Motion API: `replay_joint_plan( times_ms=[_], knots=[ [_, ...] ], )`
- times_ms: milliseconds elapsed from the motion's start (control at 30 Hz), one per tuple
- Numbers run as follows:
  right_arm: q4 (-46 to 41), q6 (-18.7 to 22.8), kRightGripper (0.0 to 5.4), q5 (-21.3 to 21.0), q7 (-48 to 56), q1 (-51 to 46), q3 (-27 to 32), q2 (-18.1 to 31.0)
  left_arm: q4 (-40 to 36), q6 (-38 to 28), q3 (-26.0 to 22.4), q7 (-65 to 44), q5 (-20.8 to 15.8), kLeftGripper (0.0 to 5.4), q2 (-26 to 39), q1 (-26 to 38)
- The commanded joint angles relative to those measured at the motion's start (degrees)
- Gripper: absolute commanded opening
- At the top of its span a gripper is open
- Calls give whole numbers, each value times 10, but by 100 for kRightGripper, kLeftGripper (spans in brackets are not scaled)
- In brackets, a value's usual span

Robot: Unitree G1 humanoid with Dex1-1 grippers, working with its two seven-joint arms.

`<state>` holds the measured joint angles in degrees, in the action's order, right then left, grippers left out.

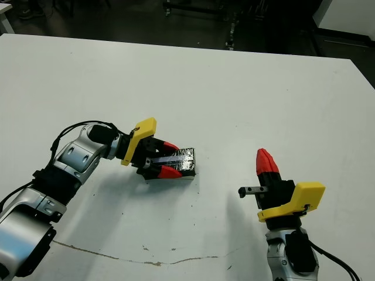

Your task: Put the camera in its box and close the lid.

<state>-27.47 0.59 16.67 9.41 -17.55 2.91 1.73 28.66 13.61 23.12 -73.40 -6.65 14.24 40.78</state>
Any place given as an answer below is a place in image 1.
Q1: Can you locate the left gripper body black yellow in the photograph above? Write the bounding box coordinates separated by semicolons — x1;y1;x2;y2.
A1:
120;116;165;181

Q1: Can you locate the shiny black box lid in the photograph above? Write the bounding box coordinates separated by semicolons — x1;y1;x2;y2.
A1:
146;147;196;178

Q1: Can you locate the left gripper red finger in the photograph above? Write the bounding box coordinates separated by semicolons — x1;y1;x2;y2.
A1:
149;163;183;180
158;139;180;154

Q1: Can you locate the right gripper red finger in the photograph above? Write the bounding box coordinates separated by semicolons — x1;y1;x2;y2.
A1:
255;148;272;189
264;149;284;189

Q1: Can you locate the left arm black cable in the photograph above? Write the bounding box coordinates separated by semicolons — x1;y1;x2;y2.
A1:
0;119;132;211

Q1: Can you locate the white table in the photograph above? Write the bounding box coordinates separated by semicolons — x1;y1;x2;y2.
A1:
0;4;15;36

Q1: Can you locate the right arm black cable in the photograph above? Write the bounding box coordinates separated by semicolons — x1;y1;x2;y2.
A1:
307;239;361;281

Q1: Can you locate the black wheeled metal rack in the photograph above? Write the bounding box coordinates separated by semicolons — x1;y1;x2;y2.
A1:
163;0;270;50

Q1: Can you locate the white cabinet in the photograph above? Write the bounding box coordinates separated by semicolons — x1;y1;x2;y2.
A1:
312;0;375;36

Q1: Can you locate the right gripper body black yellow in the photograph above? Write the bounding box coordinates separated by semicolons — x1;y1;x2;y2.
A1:
238;179;326;231

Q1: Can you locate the dark shoe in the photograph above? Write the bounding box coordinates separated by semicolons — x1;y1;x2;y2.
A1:
19;8;43;20

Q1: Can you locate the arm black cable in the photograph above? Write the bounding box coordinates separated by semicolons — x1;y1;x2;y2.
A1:
307;239;361;281
0;119;132;211

